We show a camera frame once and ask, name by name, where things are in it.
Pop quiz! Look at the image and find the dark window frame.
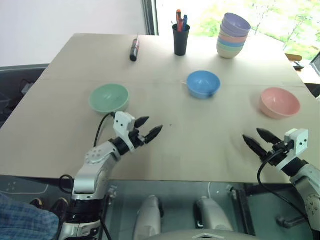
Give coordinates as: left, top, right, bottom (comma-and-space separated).
141, 0, 160, 36

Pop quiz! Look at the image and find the grey laptop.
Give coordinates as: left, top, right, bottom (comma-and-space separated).
308, 50, 320, 85

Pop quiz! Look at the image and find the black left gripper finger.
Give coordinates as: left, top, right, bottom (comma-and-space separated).
134, 116, 151, 128
144, 124, 164, 145

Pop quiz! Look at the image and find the silver robot left leg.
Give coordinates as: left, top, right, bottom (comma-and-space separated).
132, 194, 163, 240

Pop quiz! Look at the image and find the black marker pen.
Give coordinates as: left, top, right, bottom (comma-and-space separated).
129, 34, 141, 62

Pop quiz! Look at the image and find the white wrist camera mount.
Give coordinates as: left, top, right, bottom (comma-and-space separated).
113, 111, 137, 153
277, 128, 310, 171

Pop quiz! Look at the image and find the black shoe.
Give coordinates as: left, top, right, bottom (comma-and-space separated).
29, 198, 44, 209
49, 197, 70, 222

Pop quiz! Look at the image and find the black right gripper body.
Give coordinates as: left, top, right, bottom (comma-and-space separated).
264, 140, 295, 167

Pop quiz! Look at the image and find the orange marker pen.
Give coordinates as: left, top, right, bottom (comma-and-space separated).
175, 9, 183, 33

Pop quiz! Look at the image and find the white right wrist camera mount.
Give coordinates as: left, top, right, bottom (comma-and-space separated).
277, 128, 310, 171

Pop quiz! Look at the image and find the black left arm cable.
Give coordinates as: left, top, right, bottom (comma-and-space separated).
58, 111, 116, 194

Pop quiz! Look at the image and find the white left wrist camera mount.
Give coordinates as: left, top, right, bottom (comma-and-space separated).
113, 111, 137, 153

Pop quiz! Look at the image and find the green stacked bowl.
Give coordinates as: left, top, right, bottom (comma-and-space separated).
216, 44, 245, 53

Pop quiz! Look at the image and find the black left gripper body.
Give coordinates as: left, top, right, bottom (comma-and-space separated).
128, 127, 147, 151

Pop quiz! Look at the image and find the blue plaid clothed person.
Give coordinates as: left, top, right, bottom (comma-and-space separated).
0, 192, 60, 240

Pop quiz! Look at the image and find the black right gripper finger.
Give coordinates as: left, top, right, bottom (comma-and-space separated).
256, 128, 281, 145
242, 134, 268, 161

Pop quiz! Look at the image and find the small black device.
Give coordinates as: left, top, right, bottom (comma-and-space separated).
291, 60, 305, 71

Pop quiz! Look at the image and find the grey robot torso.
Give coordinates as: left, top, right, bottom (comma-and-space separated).
149, 230, 259, 240

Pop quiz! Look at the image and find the pink stacked bowl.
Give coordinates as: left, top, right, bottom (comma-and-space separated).
217, 34, 249, 44

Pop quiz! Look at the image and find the silver robot right leg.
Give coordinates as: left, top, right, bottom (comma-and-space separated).
194, 196, 235, 233

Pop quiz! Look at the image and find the silver robot leg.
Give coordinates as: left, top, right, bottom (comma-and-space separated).
132, 194, 163, 240
194, 196, 235, 233

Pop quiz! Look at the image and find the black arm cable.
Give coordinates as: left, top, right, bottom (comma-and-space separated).
58, 111, 116, 194
257, 146, 315, 233

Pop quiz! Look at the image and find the white plastic stacking cup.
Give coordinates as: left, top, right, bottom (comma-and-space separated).
216, 47, 244, 60

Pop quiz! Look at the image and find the black pen cup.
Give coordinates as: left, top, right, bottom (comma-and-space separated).
171, 23, 191, 57

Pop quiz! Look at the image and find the metal table leg frame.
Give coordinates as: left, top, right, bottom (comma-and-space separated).
224, 183, 257, 237

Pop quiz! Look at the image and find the blue stacked bowl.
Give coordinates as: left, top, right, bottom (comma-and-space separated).
217, 39, 246, 48

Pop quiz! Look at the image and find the grey metal pipe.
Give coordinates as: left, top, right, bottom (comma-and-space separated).
275, 215, 310, 229

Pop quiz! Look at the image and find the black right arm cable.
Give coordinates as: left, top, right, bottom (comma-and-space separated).
257, 146, 315, 233

